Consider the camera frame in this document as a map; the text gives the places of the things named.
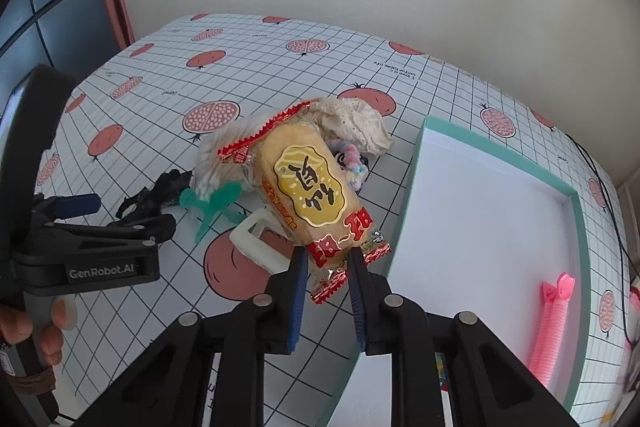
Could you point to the pink board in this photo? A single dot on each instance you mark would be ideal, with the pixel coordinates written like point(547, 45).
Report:
point(116, 12)

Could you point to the white plastic holder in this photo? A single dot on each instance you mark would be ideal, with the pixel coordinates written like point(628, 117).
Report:
point(250, 247)

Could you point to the yellow red snack packet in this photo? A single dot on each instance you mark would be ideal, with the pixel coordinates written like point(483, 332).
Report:
point(305, 187)

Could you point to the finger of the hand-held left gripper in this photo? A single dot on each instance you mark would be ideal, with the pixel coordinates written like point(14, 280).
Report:
point(75, 204)
point(140, 229)

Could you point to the pomegranate print tablecloth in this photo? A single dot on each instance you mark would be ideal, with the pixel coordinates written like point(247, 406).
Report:
point(300, 72)

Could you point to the teal rimmed white box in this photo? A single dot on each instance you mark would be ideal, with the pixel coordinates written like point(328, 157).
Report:
point(475, 232)

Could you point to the person's left hand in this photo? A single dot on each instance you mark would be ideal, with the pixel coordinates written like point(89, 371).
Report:
point(50, 337)

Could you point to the black toy figure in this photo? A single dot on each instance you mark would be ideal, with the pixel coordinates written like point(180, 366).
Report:
point(160, 192)

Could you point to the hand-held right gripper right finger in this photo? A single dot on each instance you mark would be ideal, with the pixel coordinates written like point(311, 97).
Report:
point(356, 297)

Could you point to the green toy figure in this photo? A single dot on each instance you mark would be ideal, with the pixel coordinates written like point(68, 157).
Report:
point(210, 207)

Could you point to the clear cotton swab pack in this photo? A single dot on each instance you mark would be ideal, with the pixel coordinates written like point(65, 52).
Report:
point(220, 157)

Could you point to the dark panelled cabinet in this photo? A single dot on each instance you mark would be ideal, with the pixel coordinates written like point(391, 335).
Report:
point(60, 7)

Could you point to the cream lace cloth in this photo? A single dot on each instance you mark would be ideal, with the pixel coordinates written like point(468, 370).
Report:
point(350, 122)

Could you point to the pink corrugated tube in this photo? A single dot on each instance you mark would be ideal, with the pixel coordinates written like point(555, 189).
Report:
point(547, 337)

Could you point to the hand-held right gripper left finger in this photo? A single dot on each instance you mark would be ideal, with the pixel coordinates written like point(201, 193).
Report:
point(299, 297)

